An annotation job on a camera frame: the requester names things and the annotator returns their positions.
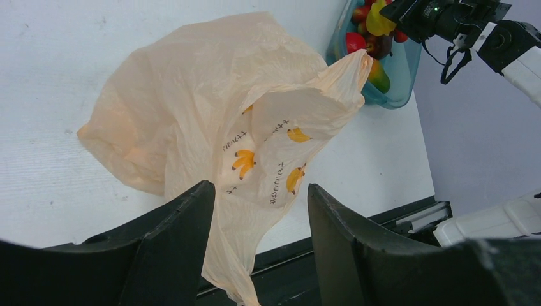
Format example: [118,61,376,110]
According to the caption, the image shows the aluminium frame rail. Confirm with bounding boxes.
[392,201,452,235]

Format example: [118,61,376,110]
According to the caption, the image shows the dark purple fake fruit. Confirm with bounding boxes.
[366,35,393,60]

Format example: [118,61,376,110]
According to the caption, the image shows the teal plastic tray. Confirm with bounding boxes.
[325,1,421,110]

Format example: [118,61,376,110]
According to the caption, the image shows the yellow green fake mango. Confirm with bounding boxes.
[368,59,390,94]

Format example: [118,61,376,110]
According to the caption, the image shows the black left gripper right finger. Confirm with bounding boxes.
[308,184,540,305]

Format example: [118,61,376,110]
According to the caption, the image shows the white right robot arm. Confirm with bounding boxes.
[376,1,540,247]

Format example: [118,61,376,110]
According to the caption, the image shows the red fake apple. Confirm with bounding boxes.
[345,32,367,54]

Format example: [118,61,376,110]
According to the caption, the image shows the yellow fake fruit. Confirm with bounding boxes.
[366,0,397,36]

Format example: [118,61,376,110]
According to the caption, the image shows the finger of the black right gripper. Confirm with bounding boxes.
[379,0,417,31]

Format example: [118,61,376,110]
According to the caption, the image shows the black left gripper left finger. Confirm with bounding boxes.
[1,180,215,305]

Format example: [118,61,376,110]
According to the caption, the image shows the orange translucent plastic bag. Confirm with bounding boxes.
[77,12,373,305]

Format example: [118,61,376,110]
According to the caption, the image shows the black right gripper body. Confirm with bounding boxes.
[405,1,512,43]

